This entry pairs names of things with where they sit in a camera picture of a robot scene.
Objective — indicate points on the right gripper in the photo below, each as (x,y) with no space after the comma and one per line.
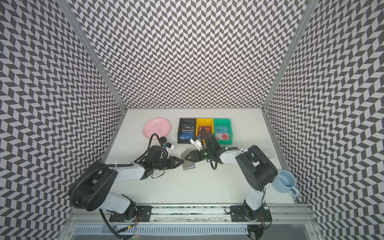
(195,156)

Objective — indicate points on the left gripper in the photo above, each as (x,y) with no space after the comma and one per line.
(174,160)

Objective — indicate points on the grey card holder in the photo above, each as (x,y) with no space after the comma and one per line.
(187,160)

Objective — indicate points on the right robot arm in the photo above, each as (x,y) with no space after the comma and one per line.
(256,167)

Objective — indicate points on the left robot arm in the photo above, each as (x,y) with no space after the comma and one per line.
(93,189)

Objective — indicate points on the black bin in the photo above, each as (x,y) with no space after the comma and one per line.
(186,130)

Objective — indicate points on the yellow bin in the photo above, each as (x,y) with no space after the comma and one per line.
(204,126)

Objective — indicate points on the pink plate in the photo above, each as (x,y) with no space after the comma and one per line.
(159,126)

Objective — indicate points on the green bin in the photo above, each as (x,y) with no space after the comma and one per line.
(223,131)

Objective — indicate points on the light blue mug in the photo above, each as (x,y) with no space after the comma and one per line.
(285,182)

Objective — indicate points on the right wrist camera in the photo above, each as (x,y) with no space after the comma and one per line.
(197,143)

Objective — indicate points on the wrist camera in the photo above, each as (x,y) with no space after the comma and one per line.
(197,143)
(169,147)

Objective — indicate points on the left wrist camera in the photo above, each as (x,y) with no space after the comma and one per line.
(169,147)

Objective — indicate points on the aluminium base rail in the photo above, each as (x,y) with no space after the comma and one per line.
(178,220)

